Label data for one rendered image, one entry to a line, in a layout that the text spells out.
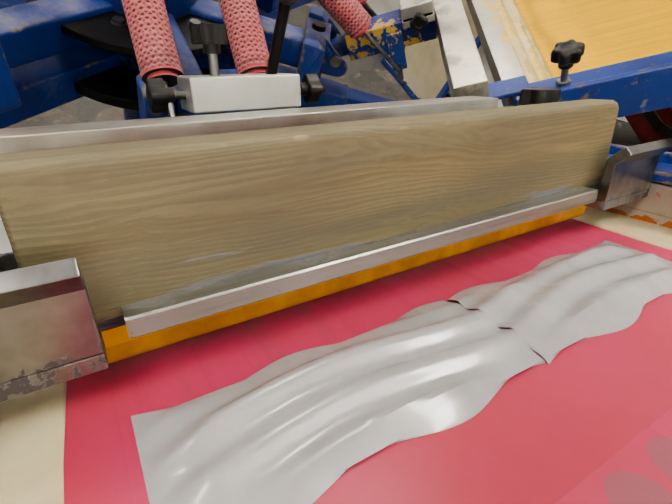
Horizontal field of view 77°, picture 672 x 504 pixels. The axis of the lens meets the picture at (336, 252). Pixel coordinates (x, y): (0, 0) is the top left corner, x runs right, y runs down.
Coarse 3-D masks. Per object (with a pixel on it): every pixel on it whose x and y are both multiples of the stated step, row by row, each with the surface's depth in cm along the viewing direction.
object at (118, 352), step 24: (552, 216) 36; (576, 216) 38; (480, 240) 31; (408, 264) 28; (312, 288) 25; (336, 288) 26; (240, 312) 23; (264, 312) 24; (144, 336) 20; (168, 336) 21; (192, 336) 22
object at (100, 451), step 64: (256, 320) 24; (320, 320) 24; (384, 320) 24; (128, 384) 20; (192, 384) 20; (512, 384) 20; (576, 384) 19; (64, 448) 16; (128, 448) 16; (384, 448) 16; (448, 448) 16; (512, 448) 16; (576, 448) 16
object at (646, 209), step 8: (656, 184) 37; (664, 184) 37; (648, 192) 38; (656, 192) 37; (664, 192) 37; (640, 200) 38; (648, 200) 38; (656, 200) 37; (664, 200) 37; (616, 208) 40; (624, 208) 40; (632, 208) 39; (640, 208) 39; (648, 208) 38; (656, 208) 38; (664, 208) 37; (632, 216) 39; (640, 216) 39; (648, 216) 38; (656, 216) 38; (664, 216) 37; (664, 224) 37
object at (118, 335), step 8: (520, 224) 33; (464, 240) 30; (384, 264) 27; (304, 288) 24; (248, 304) 23; (224, 312) 22; (120, 328) 20; (168, 328) 21; (104, 336) 19; (112, 336) 20; (120, 336) 20; (128, 336) 20; (112, 344) 20
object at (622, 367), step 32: (576, 224) 38; (480, 256) 32; (512, 256) 32; (544, 256) 32; (448, 288) 28; (640, 320) 24; (576, 352) 22; (608, 352) 22; (640, 352) 22; (608, 384) 19; (640, 384) 19; (640, 416) 18
